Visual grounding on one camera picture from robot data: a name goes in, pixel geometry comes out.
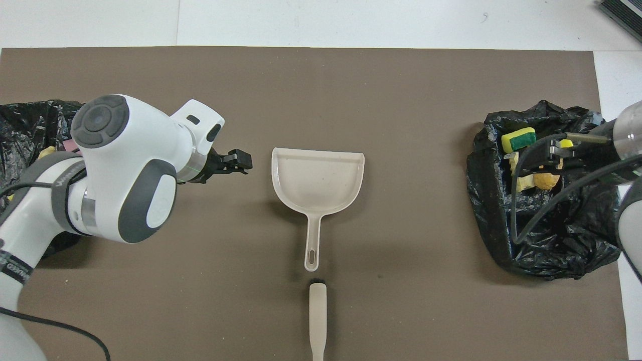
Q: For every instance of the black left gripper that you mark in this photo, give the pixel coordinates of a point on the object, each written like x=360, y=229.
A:
x=208, y=168

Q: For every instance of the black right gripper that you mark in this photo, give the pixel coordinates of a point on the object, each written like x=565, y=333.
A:
x=597, y=158

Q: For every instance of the yellow sponge piece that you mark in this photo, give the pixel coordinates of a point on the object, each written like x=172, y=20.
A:
x=567, y=144
x=519, y=139

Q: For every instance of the brown bread roll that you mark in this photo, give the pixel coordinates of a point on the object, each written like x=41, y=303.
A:
x=546, y=181

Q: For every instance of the striped pale bread piece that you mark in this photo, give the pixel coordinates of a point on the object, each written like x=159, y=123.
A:
x=521, y=183

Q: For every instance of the beige plastic dustpan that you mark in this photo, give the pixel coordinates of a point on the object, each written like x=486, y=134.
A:
x=316, y=180

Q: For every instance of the beige hand brush black bristles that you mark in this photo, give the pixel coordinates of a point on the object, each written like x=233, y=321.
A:
x=318, y=316

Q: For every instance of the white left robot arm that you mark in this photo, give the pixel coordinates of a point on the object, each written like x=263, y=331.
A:
x=125, y=165

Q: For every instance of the black trash bag bin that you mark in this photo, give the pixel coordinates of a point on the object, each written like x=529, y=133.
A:
x=551, y=240

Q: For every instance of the pink bin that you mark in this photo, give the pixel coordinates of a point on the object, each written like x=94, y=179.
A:
x=71, y=145

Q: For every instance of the black trash bag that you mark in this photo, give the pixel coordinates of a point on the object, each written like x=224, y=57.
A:
x=25, y=130

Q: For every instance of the brown table mat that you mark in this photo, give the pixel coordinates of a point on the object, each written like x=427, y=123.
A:
x=301, y=100

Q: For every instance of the black ribbed device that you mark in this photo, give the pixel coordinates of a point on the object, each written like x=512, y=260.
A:
x=624, y=15

